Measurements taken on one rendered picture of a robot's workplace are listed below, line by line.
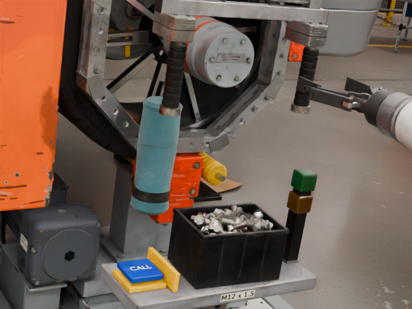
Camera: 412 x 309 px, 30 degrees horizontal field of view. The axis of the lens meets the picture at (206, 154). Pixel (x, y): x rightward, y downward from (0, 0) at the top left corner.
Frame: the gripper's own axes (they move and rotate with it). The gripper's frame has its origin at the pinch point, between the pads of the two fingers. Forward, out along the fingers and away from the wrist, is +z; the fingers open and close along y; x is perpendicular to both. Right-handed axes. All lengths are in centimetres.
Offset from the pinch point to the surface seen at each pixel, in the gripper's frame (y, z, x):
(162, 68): -19.8, 38.1, -6.7
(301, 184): -8.9, -8.8, -19.4
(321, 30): 0.6, 5.7, 10.6
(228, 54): -17.6, 13.2, 2.9
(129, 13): -14, 72, 1
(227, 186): 72, 131, -82
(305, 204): -7.2, -9.0, -24.0
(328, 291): 57, 43, -83
